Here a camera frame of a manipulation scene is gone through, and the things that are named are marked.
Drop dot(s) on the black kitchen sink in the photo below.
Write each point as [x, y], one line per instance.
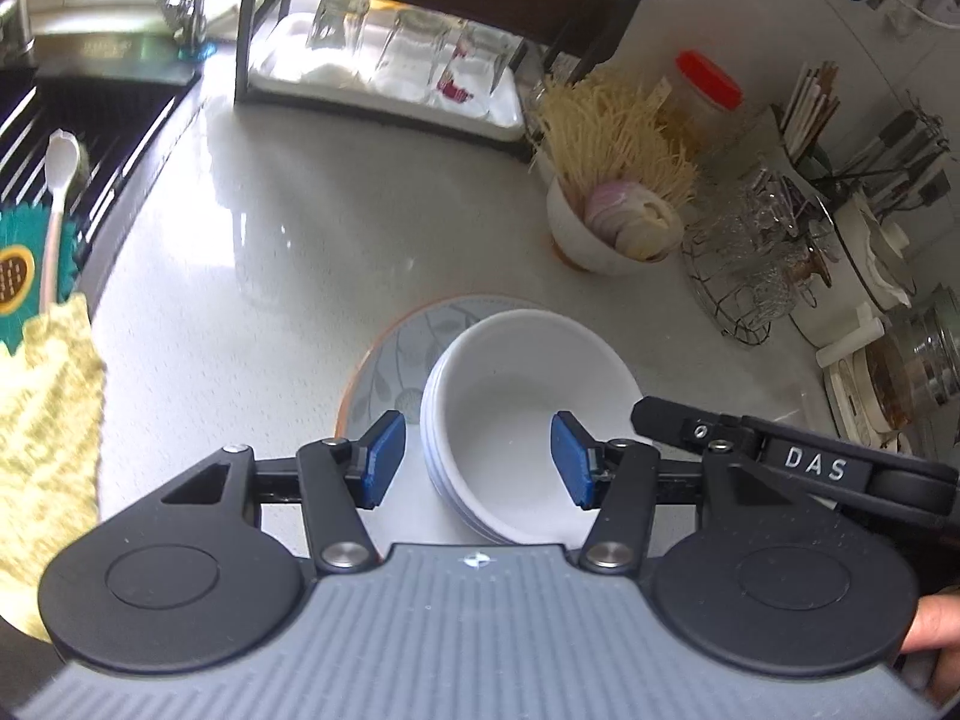
[128, 118]

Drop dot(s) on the white ladle spoon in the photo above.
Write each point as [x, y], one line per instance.
[63, 157]

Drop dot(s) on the dried noodles bundle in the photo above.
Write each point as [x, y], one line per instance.
[604, 129]

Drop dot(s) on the glass kettle on base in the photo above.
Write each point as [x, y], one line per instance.
[903, 371]

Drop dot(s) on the white bowl with onions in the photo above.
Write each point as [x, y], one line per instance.
[579, 248]

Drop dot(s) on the red lid plastic jar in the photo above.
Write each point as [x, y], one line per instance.
[696, 102]

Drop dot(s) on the stack of white bowls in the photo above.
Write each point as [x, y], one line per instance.
[486, 415]

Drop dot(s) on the sliced onion and garlic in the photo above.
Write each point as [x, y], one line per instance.
[634, 221]

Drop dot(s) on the leaf patterned plate stack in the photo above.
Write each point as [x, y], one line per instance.
[394, 373]

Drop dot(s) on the wire rack with glasses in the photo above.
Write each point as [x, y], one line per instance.
[754, 258]

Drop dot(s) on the hanging utensils on rail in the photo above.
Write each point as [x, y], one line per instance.
[908, 153]

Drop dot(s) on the sunflower teal mat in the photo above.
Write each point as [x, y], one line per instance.
[23, 237]

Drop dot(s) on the clear drinking glass right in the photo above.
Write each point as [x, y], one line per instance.
[475, 68]

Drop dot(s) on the clear drinking glass left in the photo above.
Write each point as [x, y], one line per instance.
[337, 24]

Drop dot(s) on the person's left hand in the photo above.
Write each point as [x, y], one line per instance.
[936, 626]

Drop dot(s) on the clear drinking glass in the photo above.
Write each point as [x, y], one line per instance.
[475, 68]
[411, 53]
[337, 24]

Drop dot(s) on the white electric cooker pot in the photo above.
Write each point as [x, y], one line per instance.
[868, 275]

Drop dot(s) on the yellow dish cloth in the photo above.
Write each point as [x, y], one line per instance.
[52, 411]

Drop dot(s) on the clear drinking glass middle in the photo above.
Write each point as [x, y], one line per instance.
[411, 53]

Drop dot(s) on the chrome faucet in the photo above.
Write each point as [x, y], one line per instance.
[187, 23]

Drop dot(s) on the white drip tray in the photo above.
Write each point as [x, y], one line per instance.
[282, 62]

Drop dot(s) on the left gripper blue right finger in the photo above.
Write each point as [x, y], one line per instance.
[617, 479]

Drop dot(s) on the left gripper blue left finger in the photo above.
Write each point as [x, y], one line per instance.
[338, 478]

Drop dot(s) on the chopstick holder with chopsticks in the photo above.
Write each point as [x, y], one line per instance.
[810, 108]

